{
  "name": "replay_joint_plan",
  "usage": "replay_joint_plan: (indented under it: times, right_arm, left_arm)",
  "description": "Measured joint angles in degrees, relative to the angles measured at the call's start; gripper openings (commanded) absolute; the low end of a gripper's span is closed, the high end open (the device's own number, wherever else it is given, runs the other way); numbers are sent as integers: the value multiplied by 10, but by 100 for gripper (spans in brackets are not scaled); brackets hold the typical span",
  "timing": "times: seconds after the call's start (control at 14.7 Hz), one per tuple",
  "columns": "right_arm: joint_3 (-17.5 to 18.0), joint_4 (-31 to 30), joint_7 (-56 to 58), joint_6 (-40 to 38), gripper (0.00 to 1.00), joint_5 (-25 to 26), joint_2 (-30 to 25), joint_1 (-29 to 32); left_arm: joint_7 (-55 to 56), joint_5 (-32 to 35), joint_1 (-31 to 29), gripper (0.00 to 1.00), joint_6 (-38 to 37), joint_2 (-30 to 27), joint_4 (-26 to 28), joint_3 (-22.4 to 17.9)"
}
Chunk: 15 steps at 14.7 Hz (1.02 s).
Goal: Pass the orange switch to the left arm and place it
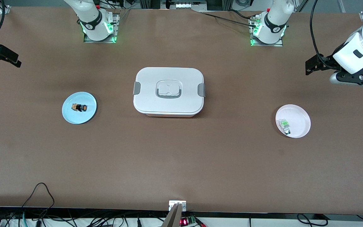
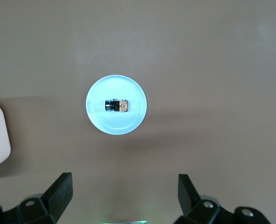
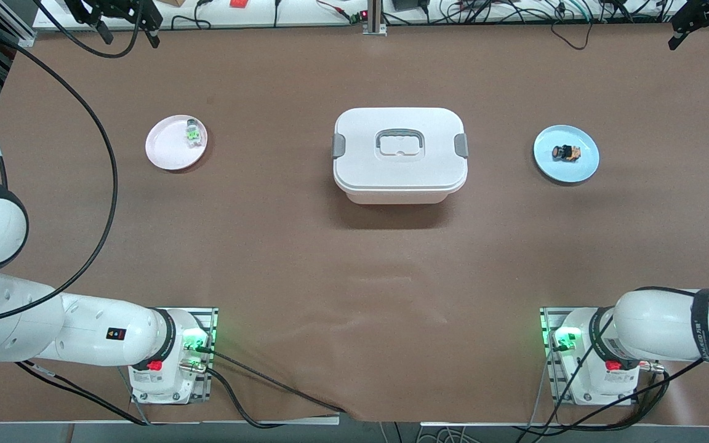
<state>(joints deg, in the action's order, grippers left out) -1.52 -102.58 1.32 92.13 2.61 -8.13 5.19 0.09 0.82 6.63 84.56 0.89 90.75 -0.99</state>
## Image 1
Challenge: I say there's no white lidded lunch box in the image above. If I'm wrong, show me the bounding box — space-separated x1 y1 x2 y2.
133 67 206 118

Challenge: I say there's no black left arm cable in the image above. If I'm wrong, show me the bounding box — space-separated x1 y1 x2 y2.
309 0 331 68

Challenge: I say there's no pink round plate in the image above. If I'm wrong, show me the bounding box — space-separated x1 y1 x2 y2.
275 104 311 138

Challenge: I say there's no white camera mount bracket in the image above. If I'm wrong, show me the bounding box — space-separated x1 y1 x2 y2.
169 201 187 212

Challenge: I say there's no black coiled cable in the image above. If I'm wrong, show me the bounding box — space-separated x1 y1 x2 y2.
297 213 328 227

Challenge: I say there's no green and white switch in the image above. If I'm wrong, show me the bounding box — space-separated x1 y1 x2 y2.
279 119 292 135

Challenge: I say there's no black looped table cable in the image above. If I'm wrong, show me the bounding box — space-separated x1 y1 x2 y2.
21 183 55 218

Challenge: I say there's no red display circuit board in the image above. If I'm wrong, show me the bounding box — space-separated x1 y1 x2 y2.
180 216 198 226

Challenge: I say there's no black cable to arm base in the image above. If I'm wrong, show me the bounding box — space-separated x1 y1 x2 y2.
200 10 258 27

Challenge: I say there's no light blue round plate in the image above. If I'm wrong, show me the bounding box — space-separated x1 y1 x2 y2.
62 91 97 125

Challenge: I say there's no grey camera mount bar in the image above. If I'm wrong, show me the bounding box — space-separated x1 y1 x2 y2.
161 203 183 227

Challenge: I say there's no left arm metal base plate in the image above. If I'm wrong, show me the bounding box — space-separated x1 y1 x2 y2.
249 14 284 47

